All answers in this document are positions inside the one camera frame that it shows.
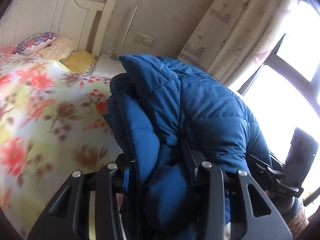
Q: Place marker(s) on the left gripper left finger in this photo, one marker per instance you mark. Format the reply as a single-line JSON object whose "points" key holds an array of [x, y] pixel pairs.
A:
{"points": [[85, 206]]}

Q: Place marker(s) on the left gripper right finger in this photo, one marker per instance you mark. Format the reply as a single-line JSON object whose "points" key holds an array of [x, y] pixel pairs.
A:
{"points": [[236, 195]]}

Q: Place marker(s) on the blue quilted puffer jacket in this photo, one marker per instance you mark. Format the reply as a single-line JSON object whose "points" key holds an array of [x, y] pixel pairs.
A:
{"points": [[156, 103]]}

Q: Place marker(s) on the person's hand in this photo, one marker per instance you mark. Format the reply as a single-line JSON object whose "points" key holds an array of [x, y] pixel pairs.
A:
{"points": [[283, 205]]}

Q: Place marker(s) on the floral bed quilt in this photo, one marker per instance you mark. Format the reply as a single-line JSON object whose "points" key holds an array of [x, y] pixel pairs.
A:
{"points": [[51, 125]]}

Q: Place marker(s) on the white bedside table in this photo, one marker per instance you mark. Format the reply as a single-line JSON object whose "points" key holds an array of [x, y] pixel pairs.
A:
{"points": [[108, 66]]}

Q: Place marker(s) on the patterned window curtain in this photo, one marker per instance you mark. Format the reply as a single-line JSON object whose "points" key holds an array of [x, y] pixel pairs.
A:
{"points": [[235, 37]]}

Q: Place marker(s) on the colourful patterned pillow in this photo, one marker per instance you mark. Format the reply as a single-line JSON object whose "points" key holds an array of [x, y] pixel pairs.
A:
{"points": [[35, 43]]}

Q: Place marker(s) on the white wooden headboard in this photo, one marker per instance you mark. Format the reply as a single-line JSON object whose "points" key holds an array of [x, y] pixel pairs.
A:
{"points": [[82, 21]]}

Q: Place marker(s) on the dark window frame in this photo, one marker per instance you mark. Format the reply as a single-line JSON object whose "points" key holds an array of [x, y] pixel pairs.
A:
{"points": [[284, 94]]}

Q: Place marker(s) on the wall power socket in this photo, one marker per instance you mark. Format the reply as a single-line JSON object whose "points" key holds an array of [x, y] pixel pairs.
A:
{"points": [[144, 39]]}

